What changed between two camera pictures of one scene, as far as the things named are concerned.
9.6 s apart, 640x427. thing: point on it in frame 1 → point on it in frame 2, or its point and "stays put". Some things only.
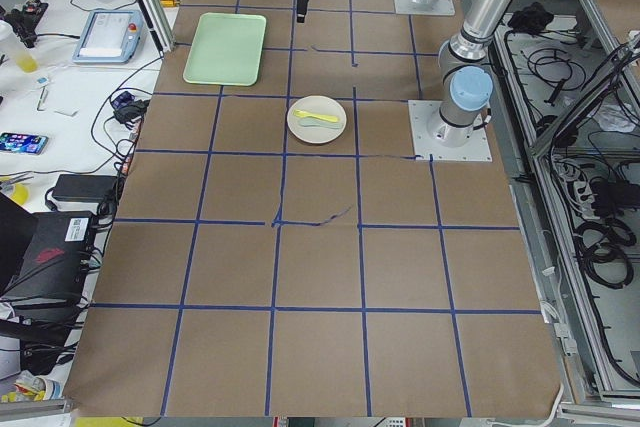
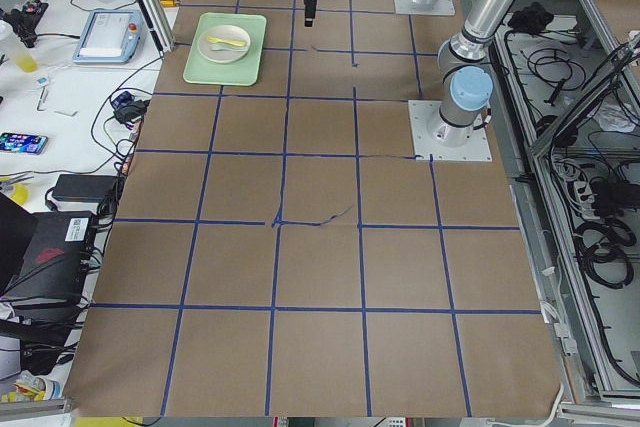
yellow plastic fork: [300, 114] → [215, 39]
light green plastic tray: [228, 49] stays put
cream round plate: [318, 105] → [224, 44]
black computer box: [54, 261] stays put
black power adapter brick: [85, 188] stays put
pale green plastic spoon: [310, 122] → [218, 47]
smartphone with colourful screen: [22, 143] stays put
